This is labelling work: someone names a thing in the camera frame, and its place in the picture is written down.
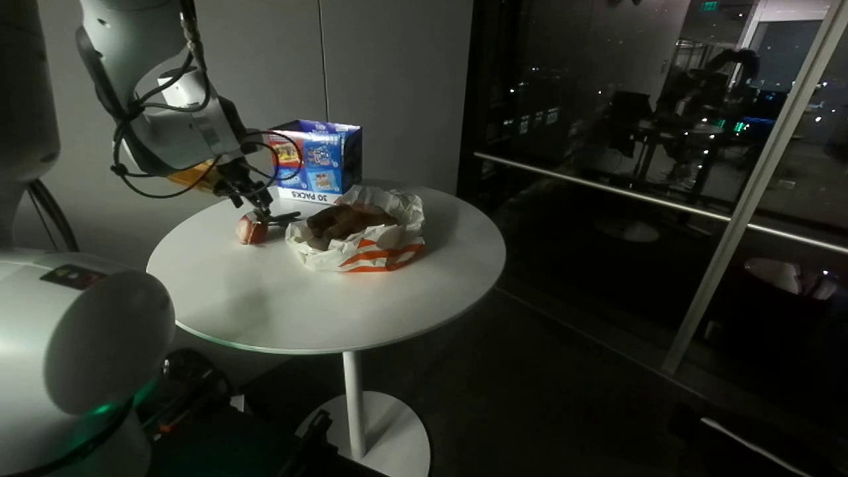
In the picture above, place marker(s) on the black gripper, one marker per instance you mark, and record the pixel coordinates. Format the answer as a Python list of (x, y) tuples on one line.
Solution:
[(235, 181)]

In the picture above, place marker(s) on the red plush radish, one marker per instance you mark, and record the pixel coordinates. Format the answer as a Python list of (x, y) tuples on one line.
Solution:
[(250, 229)]

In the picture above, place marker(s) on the white orange plastic bag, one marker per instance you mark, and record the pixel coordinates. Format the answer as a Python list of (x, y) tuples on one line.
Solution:
[(373, 250)]

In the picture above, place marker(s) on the brown plush moose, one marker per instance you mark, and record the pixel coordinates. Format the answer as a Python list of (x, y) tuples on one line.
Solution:
[(344, 221)]

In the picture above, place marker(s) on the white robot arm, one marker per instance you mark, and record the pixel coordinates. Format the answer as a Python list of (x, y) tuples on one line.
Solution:
[(77, 335)]

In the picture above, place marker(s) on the blue snack variety box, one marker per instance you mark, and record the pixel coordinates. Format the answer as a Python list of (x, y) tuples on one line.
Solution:
[(317, 161)]

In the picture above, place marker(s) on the round white table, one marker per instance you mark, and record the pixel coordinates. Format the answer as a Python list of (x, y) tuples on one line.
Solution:
[(263, 300)]

